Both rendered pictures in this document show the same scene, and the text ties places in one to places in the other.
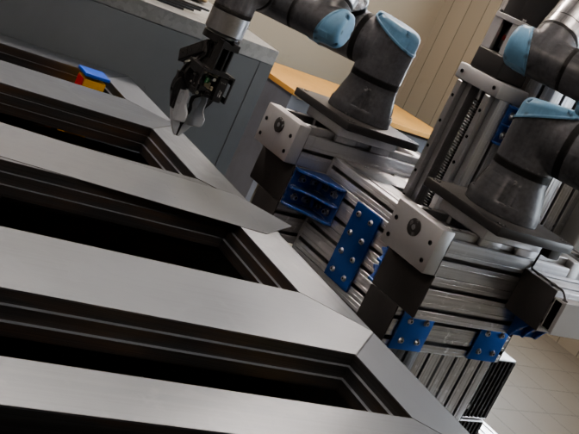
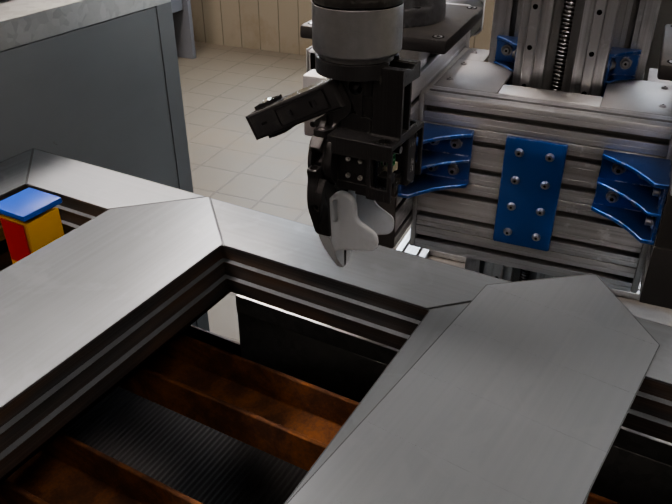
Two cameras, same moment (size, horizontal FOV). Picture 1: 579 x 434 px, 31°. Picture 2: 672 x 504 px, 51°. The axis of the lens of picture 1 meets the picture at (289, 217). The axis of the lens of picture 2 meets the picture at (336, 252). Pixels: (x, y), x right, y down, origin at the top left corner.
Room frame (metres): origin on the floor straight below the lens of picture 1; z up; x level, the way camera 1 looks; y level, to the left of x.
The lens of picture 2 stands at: (1.41, 0.54, 1.30)
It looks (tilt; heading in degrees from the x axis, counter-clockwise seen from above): 32 degrees down; 334
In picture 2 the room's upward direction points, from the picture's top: straight up
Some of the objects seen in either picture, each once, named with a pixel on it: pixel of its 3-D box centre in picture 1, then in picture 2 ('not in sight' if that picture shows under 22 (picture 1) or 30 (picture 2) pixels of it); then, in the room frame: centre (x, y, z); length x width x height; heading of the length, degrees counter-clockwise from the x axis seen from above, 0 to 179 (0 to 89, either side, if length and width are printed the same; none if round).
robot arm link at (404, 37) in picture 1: (387, 46); not in sight; (2.38, -0.04, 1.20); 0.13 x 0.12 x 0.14; 70
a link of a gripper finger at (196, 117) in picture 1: (195, 118); (365, 221); (1.94, 0.24, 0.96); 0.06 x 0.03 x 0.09; 35
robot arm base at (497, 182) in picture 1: (512, 188); not in sight; (2.00, -0.37, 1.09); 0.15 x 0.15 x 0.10
